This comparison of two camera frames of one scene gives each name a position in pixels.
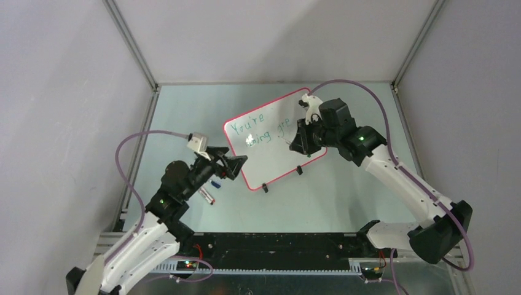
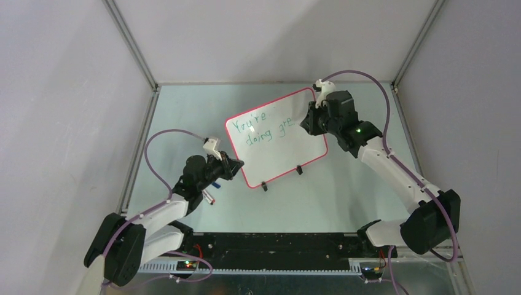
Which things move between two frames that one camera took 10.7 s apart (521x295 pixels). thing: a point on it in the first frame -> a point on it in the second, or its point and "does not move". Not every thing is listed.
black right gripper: [301, 142] -> [309, 121]
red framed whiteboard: [263, 135] does not move
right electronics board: [375, 271] does not move
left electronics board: [187, 265] does not move
